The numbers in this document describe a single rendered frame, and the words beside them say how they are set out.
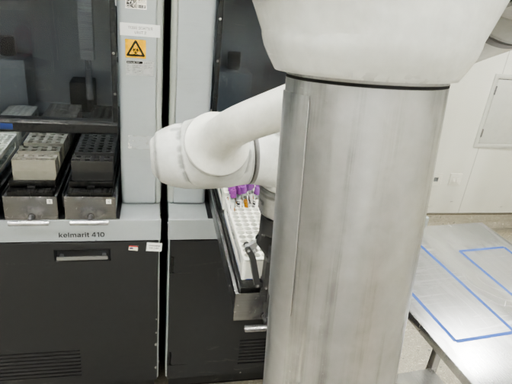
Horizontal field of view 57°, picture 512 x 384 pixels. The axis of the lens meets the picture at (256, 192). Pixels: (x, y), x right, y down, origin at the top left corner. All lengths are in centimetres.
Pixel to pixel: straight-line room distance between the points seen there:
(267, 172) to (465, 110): 237
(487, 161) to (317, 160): 304
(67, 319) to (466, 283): 114
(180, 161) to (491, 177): 281
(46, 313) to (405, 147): 142
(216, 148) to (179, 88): 68
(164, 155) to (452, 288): 71
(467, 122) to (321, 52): 286
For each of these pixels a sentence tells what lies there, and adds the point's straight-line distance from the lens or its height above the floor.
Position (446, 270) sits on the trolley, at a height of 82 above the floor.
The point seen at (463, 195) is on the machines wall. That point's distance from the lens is 332.
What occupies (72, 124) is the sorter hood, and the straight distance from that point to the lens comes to 136.
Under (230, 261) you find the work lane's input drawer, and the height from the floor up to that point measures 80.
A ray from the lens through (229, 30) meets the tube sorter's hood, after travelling 131.
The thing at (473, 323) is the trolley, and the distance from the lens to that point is 106.
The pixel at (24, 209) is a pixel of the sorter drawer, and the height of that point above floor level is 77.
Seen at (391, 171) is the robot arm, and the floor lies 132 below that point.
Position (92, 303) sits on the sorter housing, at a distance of 156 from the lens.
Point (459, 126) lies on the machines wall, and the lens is 308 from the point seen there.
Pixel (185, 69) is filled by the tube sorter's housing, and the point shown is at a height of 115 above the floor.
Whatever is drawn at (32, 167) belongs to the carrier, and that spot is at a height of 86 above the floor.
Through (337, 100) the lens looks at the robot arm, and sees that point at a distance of 27.
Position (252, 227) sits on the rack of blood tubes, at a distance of 111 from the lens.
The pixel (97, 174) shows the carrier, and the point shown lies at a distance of 141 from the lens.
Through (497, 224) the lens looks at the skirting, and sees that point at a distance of 359.
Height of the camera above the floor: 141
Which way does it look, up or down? 25 degrees down
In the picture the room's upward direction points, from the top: 6 degrees clockwise
